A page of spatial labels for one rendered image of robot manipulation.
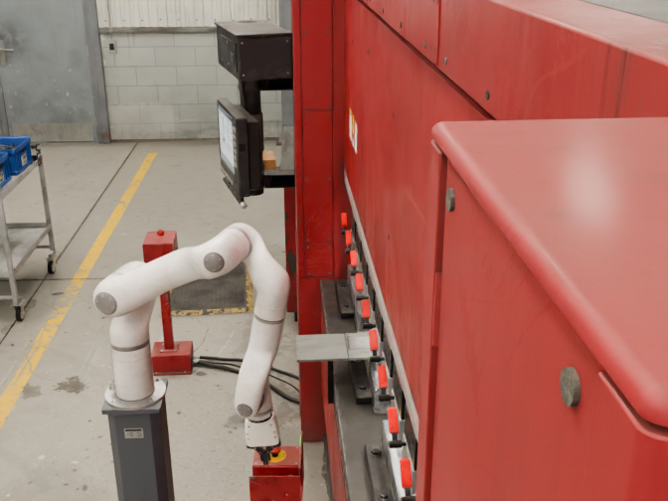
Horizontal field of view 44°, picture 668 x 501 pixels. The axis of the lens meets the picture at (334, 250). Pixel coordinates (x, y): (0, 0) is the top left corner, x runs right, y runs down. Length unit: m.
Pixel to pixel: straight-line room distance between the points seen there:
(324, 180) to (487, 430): 3.25
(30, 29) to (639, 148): 9.59
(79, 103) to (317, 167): 6.56
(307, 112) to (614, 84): 2.83
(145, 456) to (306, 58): 1.69
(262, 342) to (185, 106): 7.48
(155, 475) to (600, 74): 2.26
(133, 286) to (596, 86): 1.86
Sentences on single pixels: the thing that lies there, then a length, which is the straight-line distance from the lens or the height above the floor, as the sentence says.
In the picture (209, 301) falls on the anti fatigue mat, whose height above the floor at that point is 0.01.
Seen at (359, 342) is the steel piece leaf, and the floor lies 1.00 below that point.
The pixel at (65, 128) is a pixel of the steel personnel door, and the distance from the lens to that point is 9.98.
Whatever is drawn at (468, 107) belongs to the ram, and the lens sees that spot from 1.24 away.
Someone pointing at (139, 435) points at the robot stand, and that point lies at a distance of 2.68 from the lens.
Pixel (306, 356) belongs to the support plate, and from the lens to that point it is 2.83.
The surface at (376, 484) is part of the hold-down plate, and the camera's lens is 2.41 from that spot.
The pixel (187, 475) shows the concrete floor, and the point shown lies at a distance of 3.99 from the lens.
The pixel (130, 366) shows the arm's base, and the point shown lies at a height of 1.13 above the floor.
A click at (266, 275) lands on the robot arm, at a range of 2.26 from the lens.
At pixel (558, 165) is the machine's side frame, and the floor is 2.30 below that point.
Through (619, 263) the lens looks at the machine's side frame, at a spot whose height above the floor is 2.30.
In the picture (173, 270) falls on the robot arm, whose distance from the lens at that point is 2.36.
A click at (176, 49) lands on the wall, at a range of 9.59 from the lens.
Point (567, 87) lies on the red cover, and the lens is 0.79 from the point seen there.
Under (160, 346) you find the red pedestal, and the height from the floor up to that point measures 0.12.
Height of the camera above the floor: 2.39
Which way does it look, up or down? 22 degrees down
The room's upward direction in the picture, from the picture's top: straight up
